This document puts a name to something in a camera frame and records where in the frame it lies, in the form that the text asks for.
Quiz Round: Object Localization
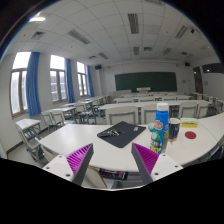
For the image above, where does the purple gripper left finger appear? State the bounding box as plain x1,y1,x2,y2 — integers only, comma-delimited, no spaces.
42,142,95,187

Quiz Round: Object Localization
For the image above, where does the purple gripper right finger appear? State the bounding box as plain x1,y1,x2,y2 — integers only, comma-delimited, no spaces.
130,142,184,185

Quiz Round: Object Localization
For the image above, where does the smartphone under table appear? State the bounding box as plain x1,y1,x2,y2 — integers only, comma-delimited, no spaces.
99,169,128,180

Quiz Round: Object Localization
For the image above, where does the black mouse pad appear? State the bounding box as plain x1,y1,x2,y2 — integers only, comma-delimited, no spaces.
97,121,145,148

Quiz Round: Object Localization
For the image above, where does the blue plastic bottle white cap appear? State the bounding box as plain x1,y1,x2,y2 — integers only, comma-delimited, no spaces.
150,102,169,154

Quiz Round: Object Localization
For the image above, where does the bunch of keys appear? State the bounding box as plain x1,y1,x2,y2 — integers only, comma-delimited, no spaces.
97,129,125,137

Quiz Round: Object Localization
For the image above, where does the white chair behind table right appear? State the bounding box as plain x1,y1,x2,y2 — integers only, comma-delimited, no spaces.
141,104,157,124

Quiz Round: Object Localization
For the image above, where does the white chair behind table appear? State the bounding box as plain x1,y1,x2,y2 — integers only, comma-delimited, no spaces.
105,106,139,125
141,104,157,124

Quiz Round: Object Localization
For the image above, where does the white chair behind table left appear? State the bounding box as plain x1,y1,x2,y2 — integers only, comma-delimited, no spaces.
105,106,139,125

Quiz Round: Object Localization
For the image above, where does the yellow green sponge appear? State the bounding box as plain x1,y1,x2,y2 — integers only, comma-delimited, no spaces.
180,118,198,128

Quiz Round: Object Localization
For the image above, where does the white side desk left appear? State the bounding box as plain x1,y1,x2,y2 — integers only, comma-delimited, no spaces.
15,118,42,161

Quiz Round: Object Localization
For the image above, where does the blue curtain right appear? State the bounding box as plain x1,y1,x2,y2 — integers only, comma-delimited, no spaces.
86,65,94,97

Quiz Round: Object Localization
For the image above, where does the blue curtain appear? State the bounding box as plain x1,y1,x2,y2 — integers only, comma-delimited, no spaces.
65,58,75,103
86,65,94,97
26,52,41,117

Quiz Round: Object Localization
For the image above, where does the white lectern desk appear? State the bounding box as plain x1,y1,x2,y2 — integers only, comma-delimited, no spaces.
137,87,151,93

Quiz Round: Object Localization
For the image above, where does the green chalkboard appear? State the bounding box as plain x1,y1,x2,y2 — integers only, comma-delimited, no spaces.
115,72,177,92

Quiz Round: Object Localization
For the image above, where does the blue curtain middle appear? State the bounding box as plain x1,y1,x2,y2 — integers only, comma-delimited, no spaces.
65,58,75,103

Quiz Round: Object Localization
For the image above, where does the blue curtain left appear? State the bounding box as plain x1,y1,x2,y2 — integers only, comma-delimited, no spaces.
26,52,41,117

